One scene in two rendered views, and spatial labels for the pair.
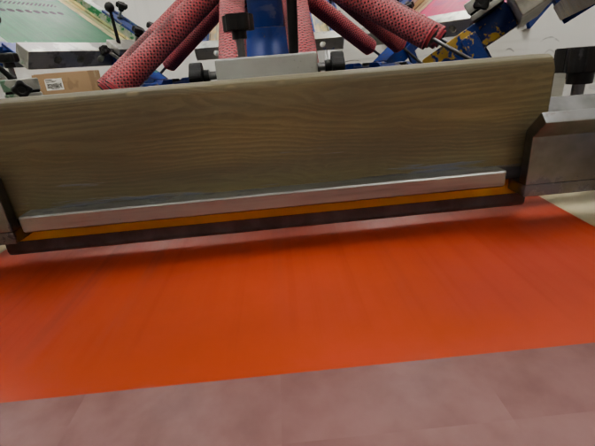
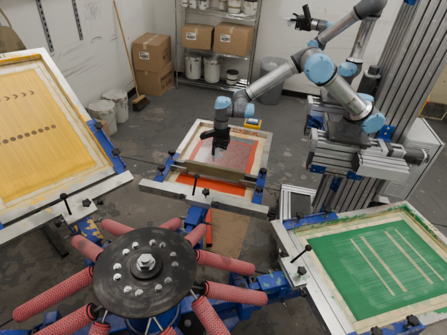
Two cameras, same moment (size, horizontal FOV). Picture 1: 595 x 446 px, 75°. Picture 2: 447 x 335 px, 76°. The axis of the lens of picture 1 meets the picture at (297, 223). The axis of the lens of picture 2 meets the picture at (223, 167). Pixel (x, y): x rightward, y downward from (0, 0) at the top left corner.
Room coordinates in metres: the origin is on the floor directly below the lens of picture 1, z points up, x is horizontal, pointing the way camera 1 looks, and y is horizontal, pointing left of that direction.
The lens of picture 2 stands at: (1.51, 0.32, 2.08)
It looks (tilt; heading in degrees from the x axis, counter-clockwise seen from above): 38 degrees down; 191
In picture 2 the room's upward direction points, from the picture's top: 6 degrees clockwise
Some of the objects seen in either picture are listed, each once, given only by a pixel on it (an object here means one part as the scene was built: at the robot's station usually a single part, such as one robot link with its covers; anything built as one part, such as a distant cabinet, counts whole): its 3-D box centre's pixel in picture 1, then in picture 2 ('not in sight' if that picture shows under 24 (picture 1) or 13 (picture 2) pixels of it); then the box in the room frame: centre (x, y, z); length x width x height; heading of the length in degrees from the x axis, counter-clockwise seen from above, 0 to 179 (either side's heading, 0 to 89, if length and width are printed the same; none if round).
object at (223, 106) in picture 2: not in sight; (223, 108); (0.25, 0.04, 1.42); 0.09 x 0.08 x 0.11; 106
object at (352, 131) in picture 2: not in sight; (351, 124); (-0.09, 0.72, 1.31); 0.15 x 0.15 x 0.10
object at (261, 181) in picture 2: not in sight; (259, 189); (0.27, 0.29, 0.98); 0.30 x 0.05 x 0.07; 1
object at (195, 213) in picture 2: not in sight; (195, 214); (0.59, 0.02, 1.02); 0.17 x 0.06 x 0.05; 1
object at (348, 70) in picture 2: not in sight; (345, 74); (-0.59, 0.68, 1.42); 0.13 x 0.12 x 0.14; 159
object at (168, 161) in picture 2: not in sight; (167, 169); (0.28, -0.26, 0.98); 0.30 x 0.05 x 0.07; 1
